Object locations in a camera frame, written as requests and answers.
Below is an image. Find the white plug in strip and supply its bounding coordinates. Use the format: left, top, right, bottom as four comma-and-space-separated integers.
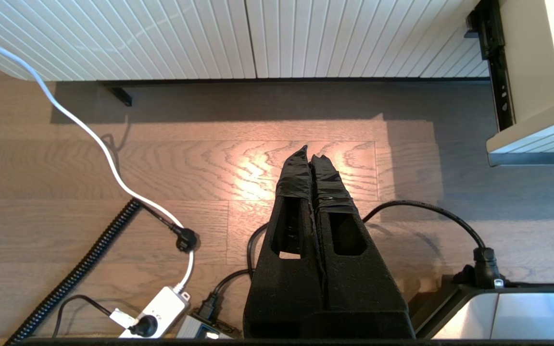
110, 307, 139, 329

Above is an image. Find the grey power adapter brick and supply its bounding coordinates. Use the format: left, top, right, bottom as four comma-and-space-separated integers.
176, 312, 239, 339

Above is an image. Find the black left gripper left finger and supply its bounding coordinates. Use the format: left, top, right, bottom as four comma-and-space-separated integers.
243, 145, 327, 337

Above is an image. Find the thick white power cable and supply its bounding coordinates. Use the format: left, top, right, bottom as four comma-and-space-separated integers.
0, 31, 196, 291

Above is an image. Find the black spiral cable with plug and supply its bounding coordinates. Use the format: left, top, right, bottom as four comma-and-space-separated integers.
3, 197, 201, 345

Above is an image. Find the black plug with thin cable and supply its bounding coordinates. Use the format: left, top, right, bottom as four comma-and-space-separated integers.
52, 294, 160, 338

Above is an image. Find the silver black robot base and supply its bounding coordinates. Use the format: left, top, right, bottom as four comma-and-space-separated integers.
409, 281, 554, 339

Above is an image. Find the black furniture leg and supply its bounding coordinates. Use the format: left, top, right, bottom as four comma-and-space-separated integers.
106, 85, 134, 107

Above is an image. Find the white fluted drawer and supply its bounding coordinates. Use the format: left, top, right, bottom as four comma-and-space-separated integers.
486, 0, 554, 167

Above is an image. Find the white sideboard cabinet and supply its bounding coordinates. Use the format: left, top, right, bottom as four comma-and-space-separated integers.
0, 0, 491, 82

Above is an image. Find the smooth black power cable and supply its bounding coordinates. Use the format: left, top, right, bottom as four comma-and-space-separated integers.
200, 199, 504, 320

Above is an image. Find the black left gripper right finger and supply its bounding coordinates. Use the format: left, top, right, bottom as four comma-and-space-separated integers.
310, 155, 408, 312

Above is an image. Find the white power strip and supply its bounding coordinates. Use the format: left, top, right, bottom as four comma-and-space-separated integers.
116, 285, 192, 339

